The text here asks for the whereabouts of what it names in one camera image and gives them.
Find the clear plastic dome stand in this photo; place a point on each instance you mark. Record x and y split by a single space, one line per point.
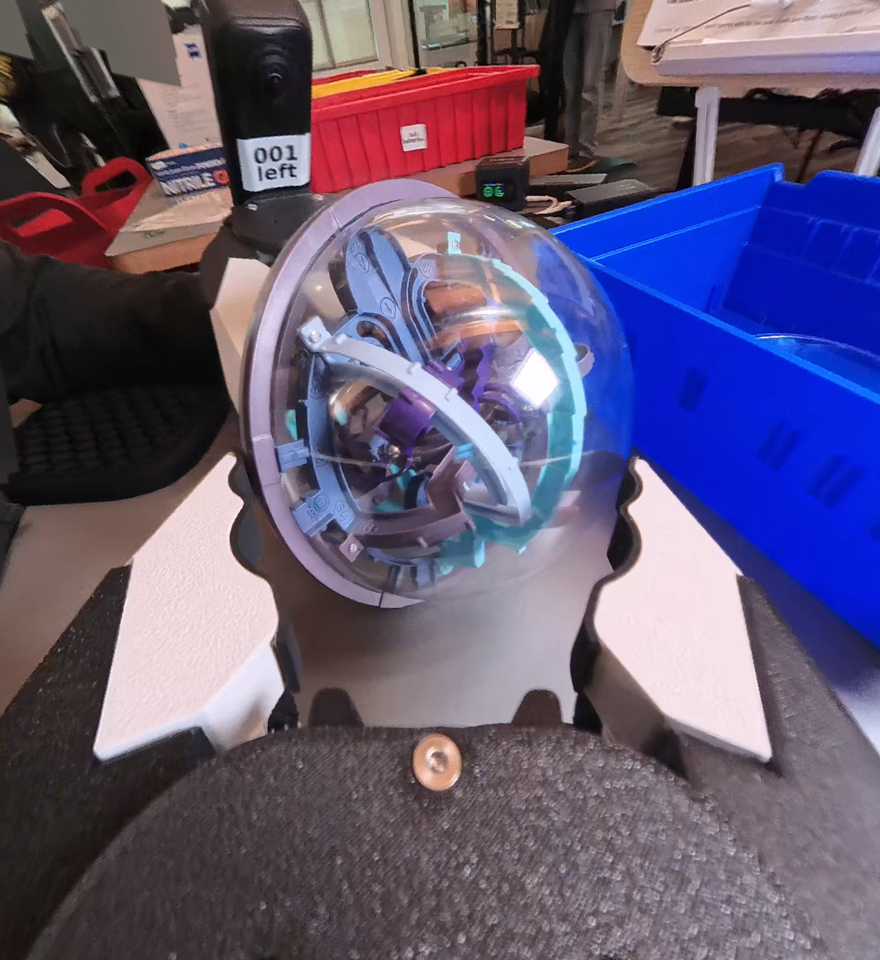
845 375

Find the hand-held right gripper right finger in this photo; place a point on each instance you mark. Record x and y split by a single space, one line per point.
680 623

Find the small black digital timer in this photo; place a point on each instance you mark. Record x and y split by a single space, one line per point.
502 183

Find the wooden instruction board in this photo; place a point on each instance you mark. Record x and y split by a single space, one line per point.
785 38

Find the black mesh cushion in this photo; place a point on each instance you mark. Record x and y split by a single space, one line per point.
117 443

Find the red plastic bin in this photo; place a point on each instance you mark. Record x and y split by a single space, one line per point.
417 128

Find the white printed sign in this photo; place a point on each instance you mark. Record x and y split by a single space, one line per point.
185 90

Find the blue white glove box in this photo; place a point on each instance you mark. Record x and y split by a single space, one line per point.
192 170

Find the black power adapter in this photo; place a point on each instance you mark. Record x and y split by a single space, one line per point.
613 194

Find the blue plastic bin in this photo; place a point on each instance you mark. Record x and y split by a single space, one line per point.
770 390

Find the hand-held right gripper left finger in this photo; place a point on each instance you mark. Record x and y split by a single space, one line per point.
185 623

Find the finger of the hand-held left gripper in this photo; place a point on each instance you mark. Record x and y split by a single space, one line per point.
234 323

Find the clear plastic maze ball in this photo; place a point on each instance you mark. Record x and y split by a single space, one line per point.
440 398

